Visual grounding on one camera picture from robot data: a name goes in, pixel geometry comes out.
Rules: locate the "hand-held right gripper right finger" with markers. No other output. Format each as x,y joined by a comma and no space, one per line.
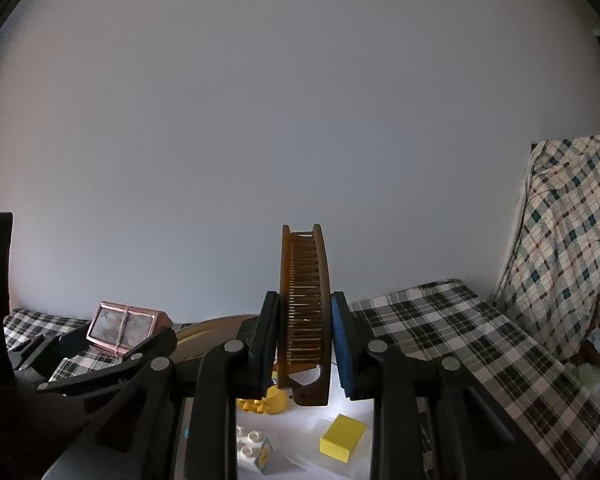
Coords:
342,350

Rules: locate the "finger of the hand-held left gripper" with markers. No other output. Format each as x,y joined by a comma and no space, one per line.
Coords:
45,350
140,355

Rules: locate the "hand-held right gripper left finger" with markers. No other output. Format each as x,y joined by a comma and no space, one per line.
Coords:
266,345

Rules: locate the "brown folding comb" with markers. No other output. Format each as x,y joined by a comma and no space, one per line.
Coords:
305,310

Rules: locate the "round metal tin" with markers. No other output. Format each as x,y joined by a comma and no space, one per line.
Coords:
215,332

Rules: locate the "yellow toy brick with eyes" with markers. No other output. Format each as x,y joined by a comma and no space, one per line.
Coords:
272,402

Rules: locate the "yellow cube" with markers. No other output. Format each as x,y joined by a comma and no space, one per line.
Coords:
342,437

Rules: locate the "white toy brick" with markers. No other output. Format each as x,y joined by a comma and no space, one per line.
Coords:
252,452

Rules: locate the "white paper sheet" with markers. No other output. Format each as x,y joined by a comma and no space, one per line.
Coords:
305,440

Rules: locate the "black white plaid bed sheet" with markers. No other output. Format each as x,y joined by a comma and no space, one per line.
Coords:
455,340

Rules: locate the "diamond plaid cloth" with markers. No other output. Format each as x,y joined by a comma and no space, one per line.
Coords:
565,240

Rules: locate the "pale plastic bag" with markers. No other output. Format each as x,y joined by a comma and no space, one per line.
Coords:
592,377

